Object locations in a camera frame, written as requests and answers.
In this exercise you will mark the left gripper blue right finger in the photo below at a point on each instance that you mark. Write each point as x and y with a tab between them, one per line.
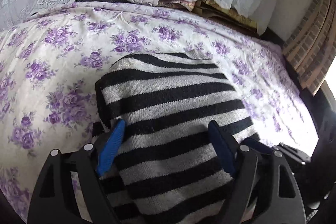
264	188

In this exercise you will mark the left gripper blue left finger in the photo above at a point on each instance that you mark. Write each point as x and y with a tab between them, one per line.
53	199

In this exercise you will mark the black white striped sweater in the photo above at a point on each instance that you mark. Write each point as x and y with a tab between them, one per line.
169	169

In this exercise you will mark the brick pattern curtain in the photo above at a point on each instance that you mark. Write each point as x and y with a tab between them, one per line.
310	50

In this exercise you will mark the purple floral bed sheet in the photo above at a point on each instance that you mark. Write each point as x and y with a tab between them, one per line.
51	63

